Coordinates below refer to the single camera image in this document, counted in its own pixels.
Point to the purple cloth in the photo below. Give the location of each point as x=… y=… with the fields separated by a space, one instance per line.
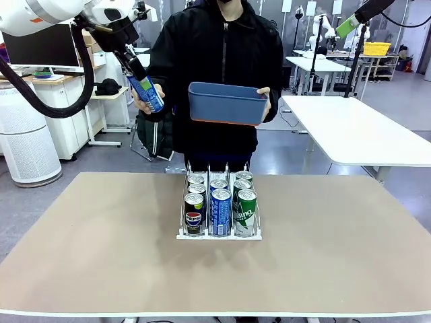
x=3 y=54

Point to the green round plate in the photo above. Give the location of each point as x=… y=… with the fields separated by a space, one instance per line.
x=43 y=74

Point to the black computer monitor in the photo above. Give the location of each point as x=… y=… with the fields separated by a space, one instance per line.
x=37 y=50

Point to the yellow plastic crate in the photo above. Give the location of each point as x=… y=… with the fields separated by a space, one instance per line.
x=377 y=49

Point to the blue bin with orange trim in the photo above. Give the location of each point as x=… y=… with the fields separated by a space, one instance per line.
x=225 y=106

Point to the person in black jacket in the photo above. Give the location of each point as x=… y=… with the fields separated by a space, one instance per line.
x=219 y=50

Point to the white lab robot arm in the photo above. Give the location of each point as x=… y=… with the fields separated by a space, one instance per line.
x=367 y=33
x=318 y=28

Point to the white paper stack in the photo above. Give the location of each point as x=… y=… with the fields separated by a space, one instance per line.
x=17 y=71

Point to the dark green striped jacket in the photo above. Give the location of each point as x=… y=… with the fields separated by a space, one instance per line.
x=155 y=138

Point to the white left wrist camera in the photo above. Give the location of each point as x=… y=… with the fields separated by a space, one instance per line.
x=148 y=11

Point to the white desk with wood top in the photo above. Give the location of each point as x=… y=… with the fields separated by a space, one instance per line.
x=67 y=141

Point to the red fire extinguisher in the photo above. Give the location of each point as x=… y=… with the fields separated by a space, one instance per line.
x=407 y=64

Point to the black keyboard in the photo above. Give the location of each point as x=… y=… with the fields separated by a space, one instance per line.
x=67 y=71

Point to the white cylindrical air purifier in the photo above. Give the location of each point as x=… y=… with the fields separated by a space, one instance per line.
x=27 y=141

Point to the person's left hand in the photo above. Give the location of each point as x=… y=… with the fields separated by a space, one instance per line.
x=263 y=91

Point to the black tripod stand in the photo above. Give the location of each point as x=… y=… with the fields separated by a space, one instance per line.
x=347 y=91

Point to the person's left forearm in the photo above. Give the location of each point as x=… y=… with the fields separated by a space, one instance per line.
x=274 y=107

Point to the white storage box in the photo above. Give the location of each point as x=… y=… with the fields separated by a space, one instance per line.
x=100 y=60

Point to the person's right hand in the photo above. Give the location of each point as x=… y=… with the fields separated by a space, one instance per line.
x=139 y=107

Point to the blue Pocari Sweat can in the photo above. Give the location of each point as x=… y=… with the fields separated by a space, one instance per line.
x=149 y=99
x=220 y=215
x=219 y=184

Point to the small white rolling table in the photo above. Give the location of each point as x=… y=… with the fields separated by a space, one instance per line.
x=111 y=96

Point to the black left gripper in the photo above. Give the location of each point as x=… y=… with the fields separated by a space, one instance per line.
x=118 y=37

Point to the black bag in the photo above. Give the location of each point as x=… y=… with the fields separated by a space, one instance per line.
x=106 y=87

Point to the low wooden shelf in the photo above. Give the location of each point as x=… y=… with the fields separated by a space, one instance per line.
x=380 y=58

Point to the white rounded side table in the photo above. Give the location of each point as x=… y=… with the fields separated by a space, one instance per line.
x=353 y=134

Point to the person's right forearm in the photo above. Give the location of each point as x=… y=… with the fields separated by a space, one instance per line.
x=155 y=117

